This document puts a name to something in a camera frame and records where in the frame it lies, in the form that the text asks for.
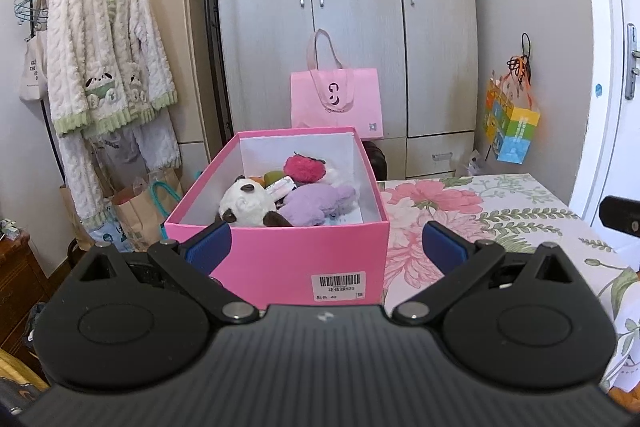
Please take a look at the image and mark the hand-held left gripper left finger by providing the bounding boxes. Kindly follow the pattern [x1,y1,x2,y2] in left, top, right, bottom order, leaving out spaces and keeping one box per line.
[75,221,261,323]

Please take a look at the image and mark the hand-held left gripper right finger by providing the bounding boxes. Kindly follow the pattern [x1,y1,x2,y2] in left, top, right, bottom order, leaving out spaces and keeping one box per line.
[392,221,581,324]

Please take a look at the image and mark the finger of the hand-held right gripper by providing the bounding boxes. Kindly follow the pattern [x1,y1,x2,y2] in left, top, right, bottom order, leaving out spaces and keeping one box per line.
[599,195,640,238]

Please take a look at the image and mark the white panda plush toy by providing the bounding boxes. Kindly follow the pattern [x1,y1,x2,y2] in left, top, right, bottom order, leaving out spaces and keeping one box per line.
[215,176,294,228]

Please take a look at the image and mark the pink cardboard box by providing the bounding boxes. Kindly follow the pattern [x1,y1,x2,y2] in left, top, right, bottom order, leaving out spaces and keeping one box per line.
[164,126,391,308]

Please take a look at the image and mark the small white packet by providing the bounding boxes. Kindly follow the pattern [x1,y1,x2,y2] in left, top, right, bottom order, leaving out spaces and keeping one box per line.
[267,177,296,198]

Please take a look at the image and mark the purple plush toy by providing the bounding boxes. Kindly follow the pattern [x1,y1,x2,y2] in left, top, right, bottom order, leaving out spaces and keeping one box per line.
[277,184,357,227]

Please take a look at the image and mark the pink strawberry plush toy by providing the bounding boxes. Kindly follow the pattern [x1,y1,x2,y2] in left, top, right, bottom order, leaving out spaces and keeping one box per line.
[283,152,328,184]

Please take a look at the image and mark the floral tablecloth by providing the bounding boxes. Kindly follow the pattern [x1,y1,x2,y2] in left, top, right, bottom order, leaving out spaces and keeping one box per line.
[377,173,640,393]

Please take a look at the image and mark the white door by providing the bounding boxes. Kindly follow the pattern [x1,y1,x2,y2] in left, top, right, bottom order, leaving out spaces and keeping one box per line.
[567,0,640,228]

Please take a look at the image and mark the clear plastic bag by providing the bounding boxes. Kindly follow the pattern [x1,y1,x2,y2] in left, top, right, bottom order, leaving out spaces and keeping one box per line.
[462,148,483,175]

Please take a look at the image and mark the white printed bag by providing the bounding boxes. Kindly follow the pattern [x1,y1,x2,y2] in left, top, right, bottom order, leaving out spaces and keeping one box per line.
[92,207,136,253]

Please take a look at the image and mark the black suitcase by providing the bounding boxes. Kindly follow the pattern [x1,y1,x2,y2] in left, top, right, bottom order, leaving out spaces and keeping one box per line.
[362,139,388,181]

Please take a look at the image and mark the colourful gift bag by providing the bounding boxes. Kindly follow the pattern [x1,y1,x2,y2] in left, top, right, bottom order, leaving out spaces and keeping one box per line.
[482,57,542,165]

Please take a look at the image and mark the white fluffy pyjama pants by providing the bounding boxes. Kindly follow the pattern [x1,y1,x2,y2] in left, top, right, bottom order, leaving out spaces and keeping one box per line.
[57,112,182,233]

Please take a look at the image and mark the pink tote bag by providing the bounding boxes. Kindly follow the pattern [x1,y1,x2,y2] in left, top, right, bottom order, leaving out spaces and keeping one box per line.
[290,28,384,140]

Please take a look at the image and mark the wooden cabinet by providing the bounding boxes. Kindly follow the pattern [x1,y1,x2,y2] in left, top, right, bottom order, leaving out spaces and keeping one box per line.
[0,227,51,348]

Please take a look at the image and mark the grey wardrobe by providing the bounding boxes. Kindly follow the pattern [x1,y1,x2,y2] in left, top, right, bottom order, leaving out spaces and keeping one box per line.
[212,0,596,180]

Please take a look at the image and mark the white green fluffy cardigan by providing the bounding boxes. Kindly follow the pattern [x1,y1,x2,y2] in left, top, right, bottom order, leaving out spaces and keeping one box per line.
[46,0,179,138]

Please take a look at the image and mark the black clothes rack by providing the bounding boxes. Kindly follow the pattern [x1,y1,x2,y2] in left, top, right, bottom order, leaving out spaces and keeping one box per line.
[30,0,235,148]

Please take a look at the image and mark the white canvas tote bag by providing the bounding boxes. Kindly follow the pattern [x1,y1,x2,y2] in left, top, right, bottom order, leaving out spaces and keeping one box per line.
[19,24,51,102]

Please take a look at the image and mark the brown paper bag teal handles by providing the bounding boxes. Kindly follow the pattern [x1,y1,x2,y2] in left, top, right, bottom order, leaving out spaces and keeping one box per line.
[110,167,186,253]

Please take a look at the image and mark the silver door handle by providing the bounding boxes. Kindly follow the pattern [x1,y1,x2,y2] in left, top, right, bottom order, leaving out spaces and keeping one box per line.
[624,23,640,100]

